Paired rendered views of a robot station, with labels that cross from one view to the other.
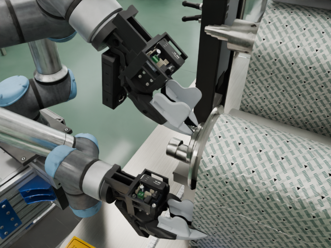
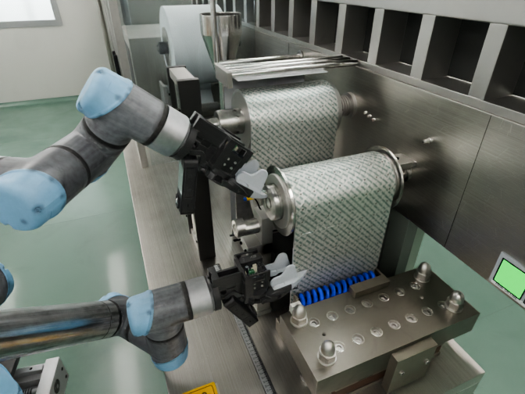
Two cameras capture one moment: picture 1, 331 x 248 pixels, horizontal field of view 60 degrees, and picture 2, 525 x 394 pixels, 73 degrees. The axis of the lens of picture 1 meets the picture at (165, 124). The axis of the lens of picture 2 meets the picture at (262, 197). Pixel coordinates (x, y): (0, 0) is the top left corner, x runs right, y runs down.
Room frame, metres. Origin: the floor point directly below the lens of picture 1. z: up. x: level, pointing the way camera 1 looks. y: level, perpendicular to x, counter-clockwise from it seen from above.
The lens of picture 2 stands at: (-0.04, 0.42, 1.65)
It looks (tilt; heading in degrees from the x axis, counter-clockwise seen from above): 32 degrees down; 310
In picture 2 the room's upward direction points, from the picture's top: straight up
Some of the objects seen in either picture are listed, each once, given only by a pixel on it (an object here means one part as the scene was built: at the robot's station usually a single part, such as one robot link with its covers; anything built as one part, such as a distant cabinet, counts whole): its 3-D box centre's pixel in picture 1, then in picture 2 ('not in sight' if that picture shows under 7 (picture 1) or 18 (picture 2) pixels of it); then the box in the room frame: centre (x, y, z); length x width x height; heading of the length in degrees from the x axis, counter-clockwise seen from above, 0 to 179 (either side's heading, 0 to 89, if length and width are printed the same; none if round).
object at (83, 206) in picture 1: (83, 188); (161, 338); (0.42, 0.20, 1.01); 0.11 x 0.08 x 0.11; 11
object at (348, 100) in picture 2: not in sight; (338, 106); (0.41, -0.45, 1.33); 0.07 x 0.07 x 0.07; 62
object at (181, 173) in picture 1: (188, 192); (255, 266); (0.38, -0.05, 1.05); 0.06 x 0.05 x 0.31; 62
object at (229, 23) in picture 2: not in sight; (220, 23); (0.92, -0.50, 1.50); 0.14 x 0.14 x 0.06
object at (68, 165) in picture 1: (74, 168); (159, 309); (0.40, 0.20, 1.11); 0.11 x 0.08 x 0.09; 62
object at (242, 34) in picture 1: (246, 37); (229, 122); (0.56, -0.17, 1.33); 0.06 x 0.06 x 0.06; 62
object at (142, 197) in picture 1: (136, 194); (239, 281); (0.33, 0.06, 1.12); 0.12 x 0.08 x 0.09; 62
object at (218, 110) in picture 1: (207, 147); (278, 200); (0.33, -0.07, 1.25); 0.15 x 0.01 x 0.15; 152
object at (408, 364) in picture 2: not in sight; (409, 366); (0.00, -0.10, 0.96); 0.10 x 0.03 x 0.11; 62
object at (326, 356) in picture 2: not in sight; (327, 350); (0.13, 0.03, 1.05); 0.04 x 0.04 x 0.04
